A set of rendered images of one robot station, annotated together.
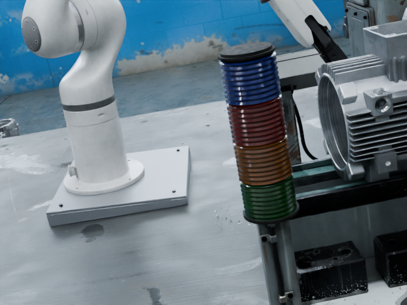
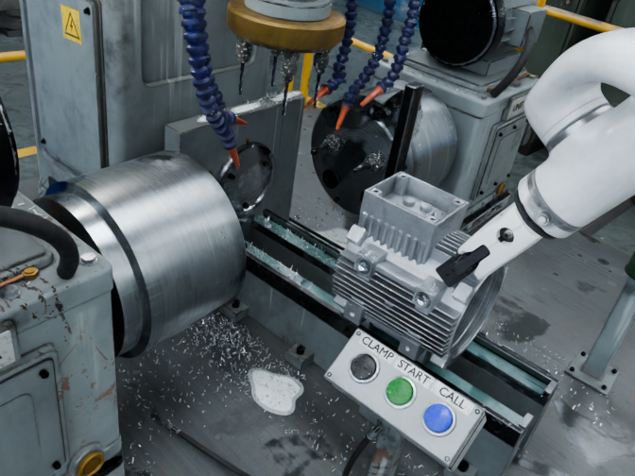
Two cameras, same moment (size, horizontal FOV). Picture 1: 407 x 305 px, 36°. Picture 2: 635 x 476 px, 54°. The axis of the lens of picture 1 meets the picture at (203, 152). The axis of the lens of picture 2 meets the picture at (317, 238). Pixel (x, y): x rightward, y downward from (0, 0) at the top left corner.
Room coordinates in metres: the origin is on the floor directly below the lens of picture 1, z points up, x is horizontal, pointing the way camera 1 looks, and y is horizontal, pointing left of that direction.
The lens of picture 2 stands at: (1.66, 0.01, 1.56)
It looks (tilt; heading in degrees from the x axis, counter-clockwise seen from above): 33 degrees down; 216
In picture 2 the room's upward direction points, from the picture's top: 10 degrees clockwise
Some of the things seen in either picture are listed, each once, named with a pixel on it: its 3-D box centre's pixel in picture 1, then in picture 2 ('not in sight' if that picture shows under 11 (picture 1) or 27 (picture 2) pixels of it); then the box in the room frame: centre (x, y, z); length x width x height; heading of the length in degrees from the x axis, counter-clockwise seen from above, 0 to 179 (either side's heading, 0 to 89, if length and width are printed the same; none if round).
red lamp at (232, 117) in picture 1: (256, 117); not in sight; (0.63, -0.06, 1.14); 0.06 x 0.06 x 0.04
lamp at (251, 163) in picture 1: (262, 156); not in sight; (0.63, -0.06, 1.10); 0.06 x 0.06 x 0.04
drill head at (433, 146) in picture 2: not in sight; (391, 144); (0.61, -0.60, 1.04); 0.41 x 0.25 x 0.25; 1
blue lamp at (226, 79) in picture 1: (250, 76); not in sight; (0.63, -0.06, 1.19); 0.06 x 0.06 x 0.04
